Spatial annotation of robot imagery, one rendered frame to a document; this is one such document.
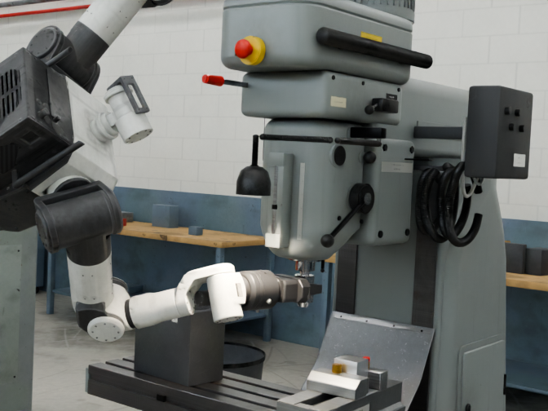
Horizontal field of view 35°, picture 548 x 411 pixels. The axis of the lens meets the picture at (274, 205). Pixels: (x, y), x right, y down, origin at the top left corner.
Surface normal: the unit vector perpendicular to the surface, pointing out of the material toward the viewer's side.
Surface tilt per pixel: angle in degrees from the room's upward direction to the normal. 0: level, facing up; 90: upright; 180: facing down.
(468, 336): 88
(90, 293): 129
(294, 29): 90
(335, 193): 90
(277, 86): 90
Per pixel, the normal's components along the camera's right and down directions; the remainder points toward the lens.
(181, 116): -0.62, 0.01
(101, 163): 0.83, -0.47
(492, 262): 0.79, 0.04
